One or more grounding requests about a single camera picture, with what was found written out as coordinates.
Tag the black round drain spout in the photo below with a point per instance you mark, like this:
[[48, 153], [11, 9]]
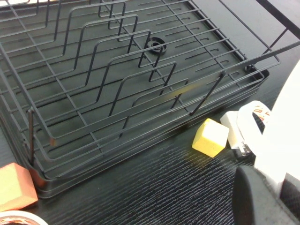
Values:
[[155, 45]]

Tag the white tape roll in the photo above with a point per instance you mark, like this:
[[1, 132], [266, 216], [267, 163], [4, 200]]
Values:
[[25, 216], [246, 117]]

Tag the orange cube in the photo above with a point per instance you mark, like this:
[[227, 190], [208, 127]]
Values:
[[14, 187]]

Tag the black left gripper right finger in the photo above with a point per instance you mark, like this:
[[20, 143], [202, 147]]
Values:
[[293, 192]]

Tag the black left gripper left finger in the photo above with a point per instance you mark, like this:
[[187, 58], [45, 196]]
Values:
[[253, 201]]

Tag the black plastic drip tray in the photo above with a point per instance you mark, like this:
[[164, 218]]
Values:
[[199, 47]]

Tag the white round plate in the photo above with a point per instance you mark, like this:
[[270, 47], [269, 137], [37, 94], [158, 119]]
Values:
[[286, 122]]

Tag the yellow cube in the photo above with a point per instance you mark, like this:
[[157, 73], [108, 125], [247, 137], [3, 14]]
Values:
[[209, 138]]

